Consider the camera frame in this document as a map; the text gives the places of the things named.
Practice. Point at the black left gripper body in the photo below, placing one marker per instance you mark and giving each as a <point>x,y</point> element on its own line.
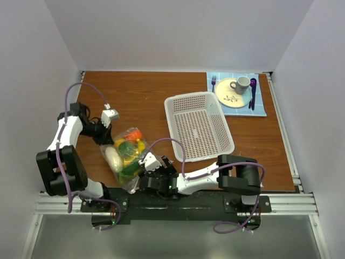
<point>97,131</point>

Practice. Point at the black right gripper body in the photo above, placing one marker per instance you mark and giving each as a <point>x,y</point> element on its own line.
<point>161,172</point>

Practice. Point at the fake white radish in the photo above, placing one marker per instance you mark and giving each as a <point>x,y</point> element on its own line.
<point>114,160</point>

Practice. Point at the fake green lime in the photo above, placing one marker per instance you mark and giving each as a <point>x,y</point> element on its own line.
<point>127,149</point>

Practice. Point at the fake orange fruit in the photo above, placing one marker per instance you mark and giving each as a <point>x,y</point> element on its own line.
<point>133,136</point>

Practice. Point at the clear zip top bag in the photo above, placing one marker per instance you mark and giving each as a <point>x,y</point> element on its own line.
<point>129,186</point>

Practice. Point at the fake green cucumber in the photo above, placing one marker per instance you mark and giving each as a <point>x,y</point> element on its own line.
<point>129,172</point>

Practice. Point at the fake yellow banana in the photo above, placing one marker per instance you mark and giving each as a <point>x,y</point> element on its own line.
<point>141,146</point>
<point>126,161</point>

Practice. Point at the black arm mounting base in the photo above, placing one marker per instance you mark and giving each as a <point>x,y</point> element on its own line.
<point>203,205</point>

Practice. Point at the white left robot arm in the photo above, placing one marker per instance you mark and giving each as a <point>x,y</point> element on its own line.
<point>61,169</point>

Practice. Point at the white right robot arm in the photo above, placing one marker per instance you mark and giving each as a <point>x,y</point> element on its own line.
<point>235,174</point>

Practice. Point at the white perforated plastic basket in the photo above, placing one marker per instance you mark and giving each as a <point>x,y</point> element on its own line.
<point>197,121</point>

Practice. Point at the cream and teal plate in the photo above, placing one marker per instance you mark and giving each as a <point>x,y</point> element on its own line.
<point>228,97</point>

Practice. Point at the purple plastic fork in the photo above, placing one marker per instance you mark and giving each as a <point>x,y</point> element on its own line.
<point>213,82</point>

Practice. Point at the grey ceramic mug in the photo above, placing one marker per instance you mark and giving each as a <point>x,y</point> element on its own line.
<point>240,85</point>

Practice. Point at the purple plastic spoon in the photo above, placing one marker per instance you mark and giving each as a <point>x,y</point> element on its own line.
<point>253,86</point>

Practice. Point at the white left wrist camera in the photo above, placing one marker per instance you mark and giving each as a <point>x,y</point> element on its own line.
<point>108,116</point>

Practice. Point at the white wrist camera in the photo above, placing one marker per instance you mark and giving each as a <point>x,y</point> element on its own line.
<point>108,116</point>
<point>150,162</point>

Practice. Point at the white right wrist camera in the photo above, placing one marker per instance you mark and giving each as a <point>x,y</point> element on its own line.
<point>150,162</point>

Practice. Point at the aluminium table frame rail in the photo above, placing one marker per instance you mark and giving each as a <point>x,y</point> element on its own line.
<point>301,203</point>

